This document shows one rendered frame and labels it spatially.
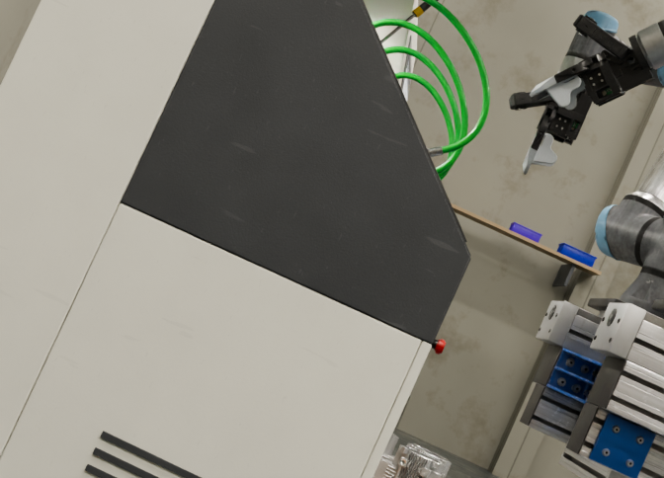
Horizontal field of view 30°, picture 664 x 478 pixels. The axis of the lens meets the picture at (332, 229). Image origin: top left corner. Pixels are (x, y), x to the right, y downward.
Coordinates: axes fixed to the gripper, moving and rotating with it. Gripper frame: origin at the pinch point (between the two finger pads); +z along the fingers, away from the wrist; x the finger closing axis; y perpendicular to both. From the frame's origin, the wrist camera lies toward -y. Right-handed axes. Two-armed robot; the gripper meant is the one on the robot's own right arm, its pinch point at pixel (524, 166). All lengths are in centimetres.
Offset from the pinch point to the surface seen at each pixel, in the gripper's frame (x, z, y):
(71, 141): -47, 35, -73
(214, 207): -47, 36, -46
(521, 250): 951, -86, 55
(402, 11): 23, -25, -39
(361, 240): -47, 30, -21
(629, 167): 932, -199, 115
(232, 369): -47, 59, -31
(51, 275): -47, 57, -66
